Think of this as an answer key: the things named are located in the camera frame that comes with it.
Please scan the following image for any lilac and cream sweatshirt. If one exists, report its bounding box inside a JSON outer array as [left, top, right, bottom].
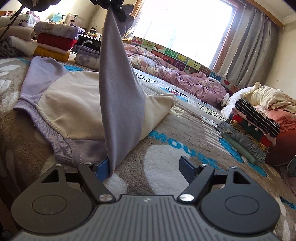
[[14, 6, 177, 174]]

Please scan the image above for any brown Mickey Mouse blanket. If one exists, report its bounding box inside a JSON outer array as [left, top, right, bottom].
[[1, 58, 295, 240]]

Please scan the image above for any folded green garment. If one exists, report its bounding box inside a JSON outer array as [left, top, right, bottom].
[[221, 132, 256, 164]]

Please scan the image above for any folded grey flower garment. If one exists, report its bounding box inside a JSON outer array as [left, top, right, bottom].
[[72, 45, 100, 71]]

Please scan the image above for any folded red sweater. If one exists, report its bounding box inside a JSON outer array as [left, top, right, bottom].
[[37, 33, 77, 51]]

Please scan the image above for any folded lilac grey sweater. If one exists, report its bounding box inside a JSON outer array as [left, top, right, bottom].
[[34, 21, 84, 40]]

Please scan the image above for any black white striped garment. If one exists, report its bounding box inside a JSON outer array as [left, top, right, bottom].
[[235, 98, 280, 138]]

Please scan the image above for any colourful alphabet foam mat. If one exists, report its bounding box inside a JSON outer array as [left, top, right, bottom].
[[131, 37, 239, 94]]

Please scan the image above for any pink crumpled quilt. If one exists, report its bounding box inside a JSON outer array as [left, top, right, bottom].
[[124, 44, 226, 106]]

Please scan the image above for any folded yellow sweater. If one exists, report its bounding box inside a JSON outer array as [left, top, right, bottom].
[[33, 47, 70, 62]]

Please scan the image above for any cream white duvet pile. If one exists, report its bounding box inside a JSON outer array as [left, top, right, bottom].
[[221, 82, 295, 118]]

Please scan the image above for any grey curtain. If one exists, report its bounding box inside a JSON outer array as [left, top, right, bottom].
[[225, 6, 280, 89]]

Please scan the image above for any wooden window frame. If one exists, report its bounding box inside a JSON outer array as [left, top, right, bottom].
[[129, 0, 285, 73]]

